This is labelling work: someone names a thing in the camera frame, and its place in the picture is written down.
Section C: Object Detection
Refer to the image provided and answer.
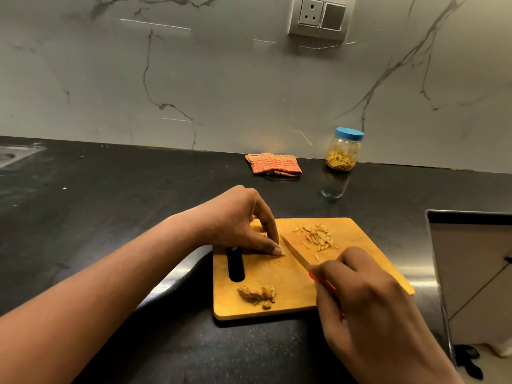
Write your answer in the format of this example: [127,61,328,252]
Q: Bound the person's right hand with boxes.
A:
[309,246,457,384]

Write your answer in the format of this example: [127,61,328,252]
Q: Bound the knobby ginger piece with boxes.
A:
[237,285,262,306]

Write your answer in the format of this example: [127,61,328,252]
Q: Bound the beige cabinet door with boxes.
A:
[425,209,512,356]

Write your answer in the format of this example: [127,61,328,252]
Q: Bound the wooden cutting board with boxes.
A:
[212,217,417,321]

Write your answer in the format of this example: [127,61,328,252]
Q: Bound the person's left hand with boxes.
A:
[175,185,284,257]

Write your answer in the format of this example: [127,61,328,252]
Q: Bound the grey wall switch plate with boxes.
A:
[287,0,357,42]

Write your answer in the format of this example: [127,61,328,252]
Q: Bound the orange checked cloth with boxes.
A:
[244,152,303,178]

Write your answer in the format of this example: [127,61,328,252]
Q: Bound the person's left forearm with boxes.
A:
[0,215,203,384]

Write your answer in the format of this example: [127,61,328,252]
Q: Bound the blue-lidded plastic jar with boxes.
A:
[324,127,365,173]

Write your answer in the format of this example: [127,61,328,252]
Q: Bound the red handled knife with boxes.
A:
[279,234,338,297]

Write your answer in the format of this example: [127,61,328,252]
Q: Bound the chopped ginger strips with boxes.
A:
[293,223,340,262]

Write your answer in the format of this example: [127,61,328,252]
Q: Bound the steel sink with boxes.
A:
[0,143,47,169]

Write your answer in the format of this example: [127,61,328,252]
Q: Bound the blue jar lid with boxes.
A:
[334,127,365,142]

